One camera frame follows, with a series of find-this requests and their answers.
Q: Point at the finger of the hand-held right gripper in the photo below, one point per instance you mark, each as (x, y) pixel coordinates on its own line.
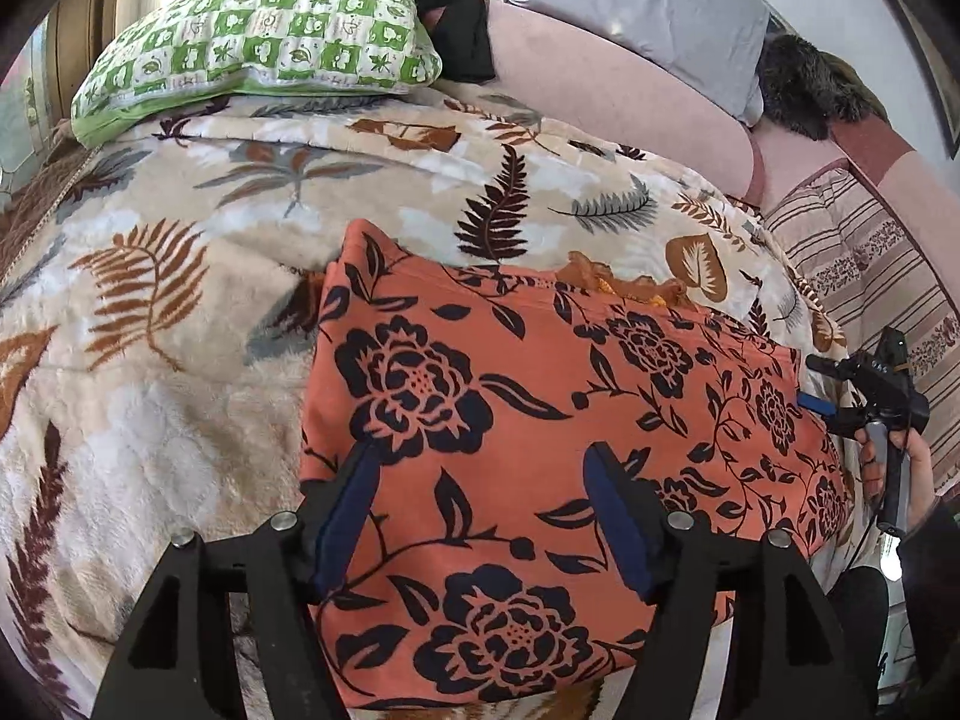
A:
(821, 403)
(832, 367)

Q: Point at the leaf print fleece blanket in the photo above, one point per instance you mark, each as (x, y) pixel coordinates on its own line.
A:
(187, 390)

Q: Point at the green checkered pillow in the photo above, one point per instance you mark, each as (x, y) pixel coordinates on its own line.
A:
(247, 37)

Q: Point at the person's right hand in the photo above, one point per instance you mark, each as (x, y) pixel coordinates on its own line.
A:
(919, 465)

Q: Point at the grey pillow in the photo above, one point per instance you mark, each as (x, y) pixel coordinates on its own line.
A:
(660, 7)

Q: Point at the dark furry garment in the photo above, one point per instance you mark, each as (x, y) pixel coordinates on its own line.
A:
(802, 82)

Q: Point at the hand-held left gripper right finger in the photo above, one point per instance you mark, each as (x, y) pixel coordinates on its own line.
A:
(622, 532)

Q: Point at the pink upholstered headboard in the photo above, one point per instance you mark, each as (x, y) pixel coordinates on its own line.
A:
(600, 97)

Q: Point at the stained glass door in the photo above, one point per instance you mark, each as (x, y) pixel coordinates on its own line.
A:
(22, 112)

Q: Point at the striped pink side cushion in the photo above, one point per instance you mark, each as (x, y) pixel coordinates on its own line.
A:
(862, 255)

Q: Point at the orange floral shirt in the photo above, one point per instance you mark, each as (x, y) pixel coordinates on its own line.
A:
(525, 390)

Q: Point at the black garment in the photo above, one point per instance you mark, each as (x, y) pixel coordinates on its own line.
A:
(457, 22)

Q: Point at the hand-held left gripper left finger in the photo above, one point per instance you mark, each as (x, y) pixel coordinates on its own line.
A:
(341, 532)

